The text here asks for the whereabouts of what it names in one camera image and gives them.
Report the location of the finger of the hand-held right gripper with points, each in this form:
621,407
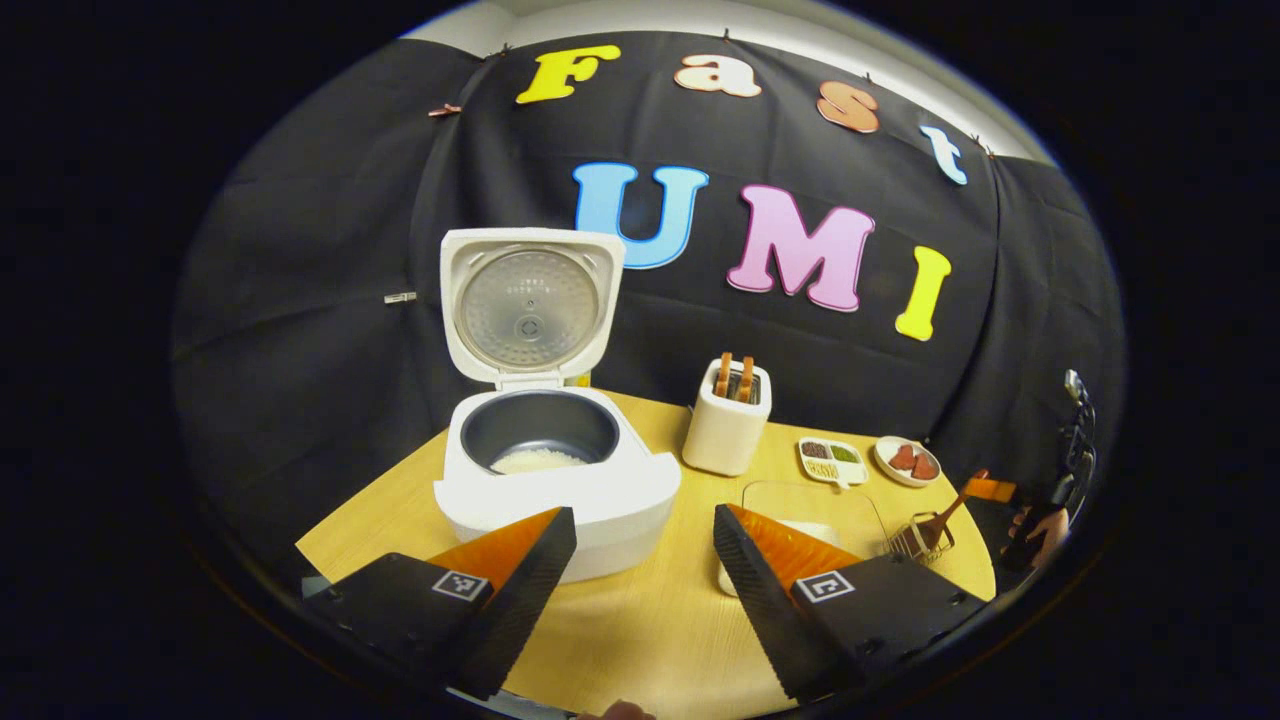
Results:
992,489

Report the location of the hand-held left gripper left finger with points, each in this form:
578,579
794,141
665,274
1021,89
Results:
520,600

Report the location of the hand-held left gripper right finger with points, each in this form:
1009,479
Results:
765,610

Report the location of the white rice cooker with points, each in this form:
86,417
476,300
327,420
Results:
600,490

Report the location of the white toaster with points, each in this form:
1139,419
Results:
725,440

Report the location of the clear glass dish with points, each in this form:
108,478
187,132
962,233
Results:
800,500

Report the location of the brown wooden spoon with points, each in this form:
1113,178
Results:
950,510

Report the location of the pink clip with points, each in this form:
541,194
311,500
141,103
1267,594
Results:
445,110

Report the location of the white round plate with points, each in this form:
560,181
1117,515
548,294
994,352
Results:
888,462

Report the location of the white divided bean dish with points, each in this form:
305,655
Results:
832,460

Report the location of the bread slice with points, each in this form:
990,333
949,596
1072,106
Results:
722,375
745,380

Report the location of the red meat slice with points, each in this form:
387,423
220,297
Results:
902,458
925,468

